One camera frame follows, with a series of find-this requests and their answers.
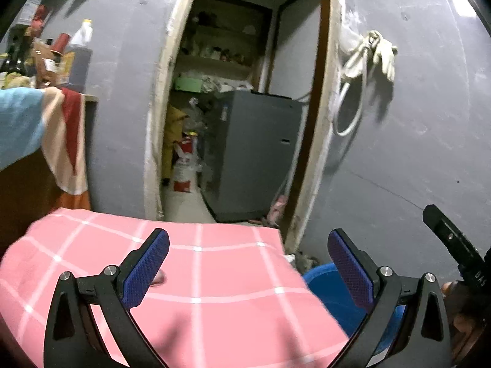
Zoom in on person's right hand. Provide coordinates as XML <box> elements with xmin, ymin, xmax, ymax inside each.
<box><xmin>441</xmin><ymin>281</ymin><xmax>490</xmax><ymax>367</ymax></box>

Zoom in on blue plastic bucket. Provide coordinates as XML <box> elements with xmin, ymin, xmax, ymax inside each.
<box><xmin>303</xmin><ymin>263</ymin><xmax>405</xmax><ymax>355</ymax></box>

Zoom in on pink checked tablecloth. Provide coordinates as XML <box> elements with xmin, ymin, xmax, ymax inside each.
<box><xmin>1</xmin><ymin>209</ymin><xmax>347</xmax><ymax>367</ymax></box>

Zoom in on red white bag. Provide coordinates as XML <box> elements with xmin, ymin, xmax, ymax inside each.
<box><xmin>172</xmin><ymin>131</ymin><xmax>199</xmax><ymax>193</ymax></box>

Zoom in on blue striped towel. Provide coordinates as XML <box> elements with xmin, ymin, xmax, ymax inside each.
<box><xmin>1</xmin><ymin>86</ymin><xmax>88</xmax><ymax>195</ymax></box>

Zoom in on white rubber gloves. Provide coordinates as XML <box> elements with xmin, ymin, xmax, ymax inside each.
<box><xmin>341</xmin><ymin>30</ymin><xmax>398</xmax><ymax>83</ymax></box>

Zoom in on yellow sack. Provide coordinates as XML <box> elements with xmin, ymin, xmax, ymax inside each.
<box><xmin>160</xmin><ymin>105</ymin><xmax>188</xmax><ymax>179</ymax></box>

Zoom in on grey washing machine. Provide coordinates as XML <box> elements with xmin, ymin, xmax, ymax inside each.
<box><xmin>201</xmin><ymin>90</ymin><xmax>303</xmax><ymax>223</ymax></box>

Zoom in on large oil jug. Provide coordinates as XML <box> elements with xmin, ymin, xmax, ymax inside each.
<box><xmin>65</xmin><ymin>19</ymin><xmax>93</xmax><ymax>93</ymax></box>

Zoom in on green box on shelf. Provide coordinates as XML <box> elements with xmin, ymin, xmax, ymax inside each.
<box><xmin>174</xmin><ymin>76</ymin><xmax>203</xmax><ymax>93</ymax></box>

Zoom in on dark glass bottle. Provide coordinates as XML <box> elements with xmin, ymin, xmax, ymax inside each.
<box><xmin>1</xmin><ymin>36</ymin><xmax>28</xmax><ymax>81</ymax></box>

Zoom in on red cup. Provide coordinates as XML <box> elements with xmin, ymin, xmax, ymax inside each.
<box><xmin>51</xmin><ymin>33</ymin><xmax>71</xmax><ymax>55</ymax></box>

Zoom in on wooden storage shelf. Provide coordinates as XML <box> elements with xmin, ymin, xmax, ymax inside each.
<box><xmin>174</xmin><ymin>0</ymin><xmax>273</xmax><ymax>90</ymax></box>

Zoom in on wooden door frame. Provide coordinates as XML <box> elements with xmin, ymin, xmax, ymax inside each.
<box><xmin>143</xmin><ymin>0</ymin><xmax>345</xmax><ymax>253</ymax></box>

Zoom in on white hose loop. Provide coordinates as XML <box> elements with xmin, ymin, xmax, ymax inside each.
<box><xmin>332</xmin><ymin>51</ymin><xmax>370</xmax><ymax>138</ymax></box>

